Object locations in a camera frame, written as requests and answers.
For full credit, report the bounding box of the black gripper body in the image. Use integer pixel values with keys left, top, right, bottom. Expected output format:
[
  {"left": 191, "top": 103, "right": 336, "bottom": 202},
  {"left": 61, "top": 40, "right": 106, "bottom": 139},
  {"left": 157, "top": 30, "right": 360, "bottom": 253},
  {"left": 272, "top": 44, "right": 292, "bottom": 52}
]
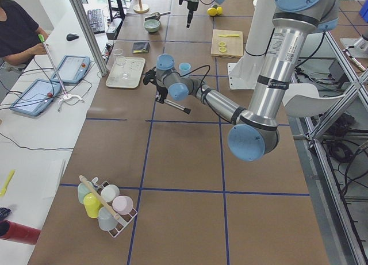
[
  {"left": 156, "top": 86, "right": 168, "bottom": 98},
  {"left": 187, "top": 0, "right": 199, "bottom": 13}
]

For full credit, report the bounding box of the steel muddler black tip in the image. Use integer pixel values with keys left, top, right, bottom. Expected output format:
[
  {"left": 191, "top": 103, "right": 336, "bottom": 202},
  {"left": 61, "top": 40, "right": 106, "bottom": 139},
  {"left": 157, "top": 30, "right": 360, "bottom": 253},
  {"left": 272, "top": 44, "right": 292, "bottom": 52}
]
[{"left": 163, "top": 99, "right": 191, "bottom": 114}]

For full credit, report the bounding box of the blue plastic cup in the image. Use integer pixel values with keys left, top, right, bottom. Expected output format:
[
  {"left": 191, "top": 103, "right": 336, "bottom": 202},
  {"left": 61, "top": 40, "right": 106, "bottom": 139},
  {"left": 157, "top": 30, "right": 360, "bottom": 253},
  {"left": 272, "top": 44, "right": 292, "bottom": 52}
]
[{"left": 179, "top": 62, "right": 191, "bottom": 78}]

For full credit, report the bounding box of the white cup in rack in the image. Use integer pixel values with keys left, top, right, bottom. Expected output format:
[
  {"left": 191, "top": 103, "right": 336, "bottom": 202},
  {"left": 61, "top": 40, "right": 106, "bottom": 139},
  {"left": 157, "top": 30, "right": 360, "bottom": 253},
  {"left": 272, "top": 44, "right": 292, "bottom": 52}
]
[{"left": 101, "top": 185, "right": 120, "bottom": 203}]

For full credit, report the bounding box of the white cup rack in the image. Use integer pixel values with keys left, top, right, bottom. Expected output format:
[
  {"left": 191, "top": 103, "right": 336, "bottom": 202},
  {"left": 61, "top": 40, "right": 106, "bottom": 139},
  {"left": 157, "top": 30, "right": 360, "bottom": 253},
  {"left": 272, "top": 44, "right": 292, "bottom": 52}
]
[{"left": 91, "top": 177, "right": 137, "bottom": 237}]

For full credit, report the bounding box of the pink cup in rack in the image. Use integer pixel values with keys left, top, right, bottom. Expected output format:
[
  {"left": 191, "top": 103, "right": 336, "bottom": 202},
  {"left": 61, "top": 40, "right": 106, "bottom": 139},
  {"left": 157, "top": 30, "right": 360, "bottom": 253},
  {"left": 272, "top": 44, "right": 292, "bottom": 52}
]
[{"left": 112, "top": 195, "right": 133, "bottom": 215}]

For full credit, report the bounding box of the green cup in rack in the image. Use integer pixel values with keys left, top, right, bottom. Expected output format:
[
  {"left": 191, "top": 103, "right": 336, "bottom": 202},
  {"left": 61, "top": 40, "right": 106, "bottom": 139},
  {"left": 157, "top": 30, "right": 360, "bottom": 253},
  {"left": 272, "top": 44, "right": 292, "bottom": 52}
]
[{"left": 77, "top": 182, "right": 91, "bottom": 204}]

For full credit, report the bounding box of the yellow cup in rack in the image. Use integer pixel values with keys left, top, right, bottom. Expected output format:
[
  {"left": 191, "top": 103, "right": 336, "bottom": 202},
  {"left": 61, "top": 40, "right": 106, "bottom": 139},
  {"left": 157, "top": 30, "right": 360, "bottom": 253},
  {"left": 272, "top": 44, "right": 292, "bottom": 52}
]
[{"left": 83, "top": 193, "right": 102, "bottom": 218}]

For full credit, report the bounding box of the grey-blue cup in rack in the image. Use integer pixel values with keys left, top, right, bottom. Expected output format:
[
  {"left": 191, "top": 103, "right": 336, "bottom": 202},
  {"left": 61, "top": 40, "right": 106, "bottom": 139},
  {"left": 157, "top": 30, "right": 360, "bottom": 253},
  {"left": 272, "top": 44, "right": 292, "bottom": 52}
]
[{"left": 98, "top": 207, "right": 117, "bottom": 231}]

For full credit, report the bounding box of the steel ice scoop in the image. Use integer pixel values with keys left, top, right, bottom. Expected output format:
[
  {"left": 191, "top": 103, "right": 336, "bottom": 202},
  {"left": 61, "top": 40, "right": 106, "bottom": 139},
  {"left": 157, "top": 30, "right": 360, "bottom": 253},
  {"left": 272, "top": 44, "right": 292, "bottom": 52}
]
[{"left": 144, "top": 11, "right": 171, "bottom": 21}]

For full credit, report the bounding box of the cream bear tray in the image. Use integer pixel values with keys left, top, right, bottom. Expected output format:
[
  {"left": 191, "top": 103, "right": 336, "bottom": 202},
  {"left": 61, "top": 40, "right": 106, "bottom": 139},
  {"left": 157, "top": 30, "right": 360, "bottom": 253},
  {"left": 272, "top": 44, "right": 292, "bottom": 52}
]
[{"left": 105, "top": 57, "right": 145, "bottom": 89}]

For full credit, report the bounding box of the green bowl with ice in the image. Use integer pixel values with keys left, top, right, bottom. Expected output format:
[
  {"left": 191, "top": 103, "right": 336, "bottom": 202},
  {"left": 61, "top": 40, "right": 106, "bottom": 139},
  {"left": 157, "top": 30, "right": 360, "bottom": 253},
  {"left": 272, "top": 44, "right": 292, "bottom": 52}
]
[{"left": 143, "top": 19, "right": 161, "bottom": 33}]

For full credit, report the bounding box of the yellow plastic knife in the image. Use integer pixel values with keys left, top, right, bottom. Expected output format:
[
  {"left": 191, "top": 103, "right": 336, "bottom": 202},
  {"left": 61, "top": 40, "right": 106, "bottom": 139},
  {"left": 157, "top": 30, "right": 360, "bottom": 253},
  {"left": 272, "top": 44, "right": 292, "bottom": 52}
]
[{"left": 216, "top": 33, "right": 240, "bottom": 37}]

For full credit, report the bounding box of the wooden cutting board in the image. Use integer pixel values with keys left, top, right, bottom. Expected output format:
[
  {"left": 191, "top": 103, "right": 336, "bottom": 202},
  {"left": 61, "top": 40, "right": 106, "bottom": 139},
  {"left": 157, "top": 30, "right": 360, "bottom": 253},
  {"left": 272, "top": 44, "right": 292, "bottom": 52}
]
[{"left": 211, "top": 29, "right": 244, "bottom": 58}]

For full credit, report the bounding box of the grey folded cloth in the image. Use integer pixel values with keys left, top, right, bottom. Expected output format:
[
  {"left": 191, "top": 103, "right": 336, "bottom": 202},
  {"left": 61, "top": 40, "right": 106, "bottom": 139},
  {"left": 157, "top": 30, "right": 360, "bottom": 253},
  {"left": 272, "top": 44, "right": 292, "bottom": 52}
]
[{"left": 132, "top": 41, "right": 150, "bottom": 54}]

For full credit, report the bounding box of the wooden mug tree stand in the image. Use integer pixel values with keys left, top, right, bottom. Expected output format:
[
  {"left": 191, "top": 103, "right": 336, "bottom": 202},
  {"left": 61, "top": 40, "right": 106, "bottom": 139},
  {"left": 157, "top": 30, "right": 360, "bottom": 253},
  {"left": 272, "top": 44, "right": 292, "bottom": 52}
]
[{"left": 133, "top": 0, "right": 150, "bottom": 14}]

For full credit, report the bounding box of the clear wine glass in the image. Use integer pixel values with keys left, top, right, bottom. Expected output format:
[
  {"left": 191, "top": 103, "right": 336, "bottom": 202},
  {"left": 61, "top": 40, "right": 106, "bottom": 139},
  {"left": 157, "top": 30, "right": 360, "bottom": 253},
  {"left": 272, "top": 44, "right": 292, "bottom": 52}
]
[{"left": 112, "top": 48, "right": 129, "bottom": 79}]

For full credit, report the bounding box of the far blue teach pendant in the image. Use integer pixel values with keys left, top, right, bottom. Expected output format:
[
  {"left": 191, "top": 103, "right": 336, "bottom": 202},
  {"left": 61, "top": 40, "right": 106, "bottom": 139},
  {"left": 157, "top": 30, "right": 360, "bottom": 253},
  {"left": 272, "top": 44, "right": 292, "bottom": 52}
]
[{"left": 57, "top": 55, "right": 90, "bottom": 85}]

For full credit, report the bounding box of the blue teach pendant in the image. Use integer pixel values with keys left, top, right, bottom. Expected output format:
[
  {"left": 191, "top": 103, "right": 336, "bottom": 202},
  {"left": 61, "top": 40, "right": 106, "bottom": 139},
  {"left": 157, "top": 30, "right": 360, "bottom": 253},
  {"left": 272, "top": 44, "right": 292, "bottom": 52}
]
[
  {"left": 57, "top": 55, "right": 90, "bottom": 85},
  {"left": 10, "top": 79, "right": 61, "bottom": 117}
]

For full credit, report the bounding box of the black keyboard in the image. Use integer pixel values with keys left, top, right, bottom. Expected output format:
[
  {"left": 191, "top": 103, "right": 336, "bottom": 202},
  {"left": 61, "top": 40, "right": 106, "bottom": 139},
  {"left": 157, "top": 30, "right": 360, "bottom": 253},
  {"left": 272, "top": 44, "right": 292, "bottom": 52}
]
[{"left": 87, "top": 9, "right": 105, "bottom": 34}]

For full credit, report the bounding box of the black computer mouse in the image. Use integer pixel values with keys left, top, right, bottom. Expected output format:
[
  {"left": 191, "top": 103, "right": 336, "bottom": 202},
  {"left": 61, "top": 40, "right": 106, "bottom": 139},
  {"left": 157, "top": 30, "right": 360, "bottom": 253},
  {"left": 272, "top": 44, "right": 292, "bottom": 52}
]
[{"left": 66, "top": 33, "right": 79, "bottom": 41}]

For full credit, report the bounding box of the near blue teach pendant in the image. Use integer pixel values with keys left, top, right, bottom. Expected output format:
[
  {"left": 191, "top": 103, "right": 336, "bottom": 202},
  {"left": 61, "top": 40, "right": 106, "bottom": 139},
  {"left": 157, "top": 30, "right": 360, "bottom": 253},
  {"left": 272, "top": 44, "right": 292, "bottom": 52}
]
[{"left": 10, "top": 79, "right": 61, "bottom": 117}]

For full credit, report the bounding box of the metal rod green tip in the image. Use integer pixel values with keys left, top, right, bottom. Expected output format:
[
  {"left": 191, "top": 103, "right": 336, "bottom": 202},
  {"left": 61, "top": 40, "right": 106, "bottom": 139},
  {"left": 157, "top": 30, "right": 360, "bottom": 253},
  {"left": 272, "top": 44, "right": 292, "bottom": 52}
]
[{"left": 38, "top": 34, "right": 84, "bottom": 111}]

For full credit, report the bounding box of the white chair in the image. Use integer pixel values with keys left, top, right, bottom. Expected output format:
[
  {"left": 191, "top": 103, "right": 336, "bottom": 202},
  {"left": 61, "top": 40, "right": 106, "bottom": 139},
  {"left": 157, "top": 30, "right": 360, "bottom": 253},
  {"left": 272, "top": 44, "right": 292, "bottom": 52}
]
[{"left": 282, "top": 83, "right": 345, "bottom": 117}]

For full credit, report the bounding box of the seated person black shirt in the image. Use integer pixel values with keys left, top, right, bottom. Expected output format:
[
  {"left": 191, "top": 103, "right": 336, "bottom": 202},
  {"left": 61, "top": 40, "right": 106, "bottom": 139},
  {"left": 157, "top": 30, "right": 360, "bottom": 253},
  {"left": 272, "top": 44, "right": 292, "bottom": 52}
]
[{"left": 1, "top": 0, "right": 48, "bottom": 66}]

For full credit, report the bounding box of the yellow tool on desk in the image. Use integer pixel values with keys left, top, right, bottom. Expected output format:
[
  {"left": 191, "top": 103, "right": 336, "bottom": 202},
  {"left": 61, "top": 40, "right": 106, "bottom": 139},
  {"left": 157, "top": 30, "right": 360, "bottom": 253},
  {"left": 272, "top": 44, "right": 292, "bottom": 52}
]
[{"left": 0, "top": 170, "right": 15, "bottom": 197}]

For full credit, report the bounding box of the red bottle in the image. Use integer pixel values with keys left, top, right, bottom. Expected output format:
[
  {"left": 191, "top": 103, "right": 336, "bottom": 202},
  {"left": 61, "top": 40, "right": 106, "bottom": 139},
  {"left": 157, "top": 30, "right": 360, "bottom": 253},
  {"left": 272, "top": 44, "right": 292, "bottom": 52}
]
[{"left": 1, "top": 220, "right": 41, "bottom": 245}]

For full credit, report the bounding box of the aluminium frame post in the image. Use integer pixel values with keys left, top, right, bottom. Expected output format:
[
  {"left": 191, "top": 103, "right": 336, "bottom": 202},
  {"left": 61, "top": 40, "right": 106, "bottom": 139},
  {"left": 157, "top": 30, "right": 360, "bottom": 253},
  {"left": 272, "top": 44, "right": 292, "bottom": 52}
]
[{"left": 69, "top": 0, "right": 108, "bottom": 76}]

